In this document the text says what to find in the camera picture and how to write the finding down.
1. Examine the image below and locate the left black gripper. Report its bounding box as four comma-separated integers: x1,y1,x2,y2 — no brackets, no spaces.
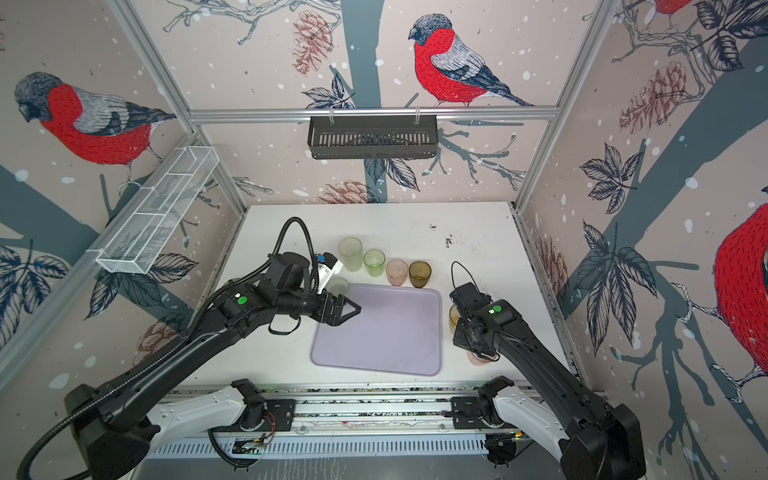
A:
277,285,364,324

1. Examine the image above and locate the pale green short glass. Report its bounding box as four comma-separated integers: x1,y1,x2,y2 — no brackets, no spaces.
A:
325,277,350,296

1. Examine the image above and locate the pink faceted glass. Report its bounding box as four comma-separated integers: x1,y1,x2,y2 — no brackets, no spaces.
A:
467,352,492,366

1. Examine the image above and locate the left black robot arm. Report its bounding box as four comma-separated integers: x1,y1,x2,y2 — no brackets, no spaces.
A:
65,252,350,479

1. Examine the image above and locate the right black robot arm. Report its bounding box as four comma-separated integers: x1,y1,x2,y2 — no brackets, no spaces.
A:
450,283,646,479

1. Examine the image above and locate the lavender plastic tray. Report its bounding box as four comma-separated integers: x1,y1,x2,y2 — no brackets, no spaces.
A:
311,284,442,376

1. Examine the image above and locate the yellow faceted glass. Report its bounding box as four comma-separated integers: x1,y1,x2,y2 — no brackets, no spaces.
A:
449,305,460,334

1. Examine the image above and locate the small bright green glass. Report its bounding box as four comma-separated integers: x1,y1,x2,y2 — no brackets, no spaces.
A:
363,249,386,277

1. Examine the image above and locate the tall pale green glass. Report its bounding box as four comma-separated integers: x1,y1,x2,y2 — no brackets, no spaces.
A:
338,237,363,272

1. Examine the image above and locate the pale pink textured glass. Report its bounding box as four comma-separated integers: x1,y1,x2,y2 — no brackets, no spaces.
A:
385,259,409,287

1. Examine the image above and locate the dark amber textured glass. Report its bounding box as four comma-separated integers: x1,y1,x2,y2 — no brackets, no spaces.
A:
408,260,432,288

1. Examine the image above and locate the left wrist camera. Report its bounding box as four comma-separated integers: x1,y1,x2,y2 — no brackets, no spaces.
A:
317,252,343,293

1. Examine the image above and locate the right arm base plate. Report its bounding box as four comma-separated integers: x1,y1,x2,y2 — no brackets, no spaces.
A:
442,396,517,430

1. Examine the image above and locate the aluminium front rail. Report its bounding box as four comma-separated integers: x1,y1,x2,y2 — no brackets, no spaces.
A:
122,383,625,438

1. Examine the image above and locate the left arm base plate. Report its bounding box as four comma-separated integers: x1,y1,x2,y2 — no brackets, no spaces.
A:
213,399,296,433

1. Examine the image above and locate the black hanging wire basket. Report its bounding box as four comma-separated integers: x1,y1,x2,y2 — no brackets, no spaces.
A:
307,115,439,160

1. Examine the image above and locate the white mesh wall shelf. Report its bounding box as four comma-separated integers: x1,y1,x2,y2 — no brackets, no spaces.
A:
96,146,219,274

